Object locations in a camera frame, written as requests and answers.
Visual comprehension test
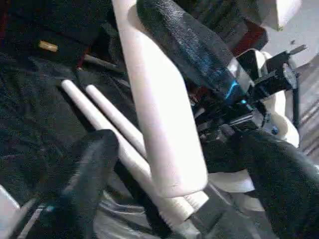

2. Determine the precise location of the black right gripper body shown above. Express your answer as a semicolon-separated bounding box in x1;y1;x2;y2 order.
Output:
194;47;300;145

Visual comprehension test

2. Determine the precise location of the black box with tan label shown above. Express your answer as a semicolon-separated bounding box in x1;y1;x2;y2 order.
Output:
0;0;118;65

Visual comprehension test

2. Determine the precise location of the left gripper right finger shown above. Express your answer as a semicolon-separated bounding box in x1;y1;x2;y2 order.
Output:
234;130;319;239

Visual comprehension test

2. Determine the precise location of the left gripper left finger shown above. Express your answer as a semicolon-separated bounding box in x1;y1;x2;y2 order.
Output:
30;129;120;239

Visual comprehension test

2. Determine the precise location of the black mat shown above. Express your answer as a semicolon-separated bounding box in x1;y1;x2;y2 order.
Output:
0;45;280;239

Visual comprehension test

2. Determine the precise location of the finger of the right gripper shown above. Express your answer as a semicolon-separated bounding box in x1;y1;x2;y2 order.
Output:
137;0;240;100

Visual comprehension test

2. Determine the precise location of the white plastic table leg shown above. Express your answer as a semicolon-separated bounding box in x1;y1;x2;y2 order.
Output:
112;0;209;198
85;85;210;207
61;80;196;222

